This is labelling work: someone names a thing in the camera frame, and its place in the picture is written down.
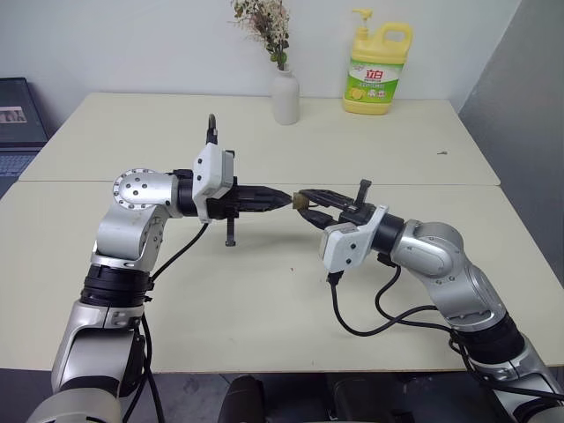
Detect dried flower bouquet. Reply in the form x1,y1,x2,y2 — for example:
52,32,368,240
230,0,293,72

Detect dark laptop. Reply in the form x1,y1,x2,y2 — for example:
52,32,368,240
0,77,50,178

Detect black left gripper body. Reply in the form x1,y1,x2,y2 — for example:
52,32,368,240
205,149,249,248

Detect dark rounded shape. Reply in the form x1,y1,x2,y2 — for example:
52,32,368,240
219,374,266,423

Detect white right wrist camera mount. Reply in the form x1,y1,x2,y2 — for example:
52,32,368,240
320,204,390,272

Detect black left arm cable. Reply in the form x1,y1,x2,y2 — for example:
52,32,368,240
122,113,221,423

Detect yellow dish soap pump bottle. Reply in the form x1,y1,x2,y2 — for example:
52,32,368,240
342,7,414,116

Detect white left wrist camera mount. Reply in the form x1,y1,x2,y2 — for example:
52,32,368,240
191,143,235,222

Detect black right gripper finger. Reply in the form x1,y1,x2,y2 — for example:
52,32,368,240
298,207,341,230
301,189,360,211

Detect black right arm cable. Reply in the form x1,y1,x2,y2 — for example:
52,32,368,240
326,253,468,353

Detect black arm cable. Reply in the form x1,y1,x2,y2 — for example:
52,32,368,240
326,253,468,353
122,113,221,423

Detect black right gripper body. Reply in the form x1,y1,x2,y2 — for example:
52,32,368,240
336,178,381,227

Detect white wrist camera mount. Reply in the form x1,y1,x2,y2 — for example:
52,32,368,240
320,204,390,272
191,143,235,222

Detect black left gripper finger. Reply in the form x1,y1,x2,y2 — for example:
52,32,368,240
245,185,290,204
245,199,293,214

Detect white ceramic vase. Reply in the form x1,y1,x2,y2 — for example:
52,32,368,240
270,69,302,127

